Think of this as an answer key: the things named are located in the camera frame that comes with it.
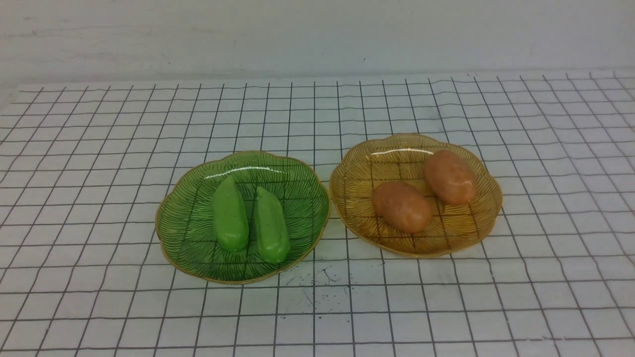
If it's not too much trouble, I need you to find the green glass plate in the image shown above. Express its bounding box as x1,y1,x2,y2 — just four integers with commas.
156,151,331,284

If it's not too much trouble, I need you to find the green pepper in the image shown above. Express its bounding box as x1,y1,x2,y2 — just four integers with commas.
212,176,250,252
254,186,290,264

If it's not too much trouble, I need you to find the amber glass plate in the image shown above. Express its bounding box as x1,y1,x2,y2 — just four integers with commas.
330,134,502,258

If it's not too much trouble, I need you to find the orange potato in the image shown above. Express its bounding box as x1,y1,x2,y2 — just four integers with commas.
371,180,433,234
423,150,478,206

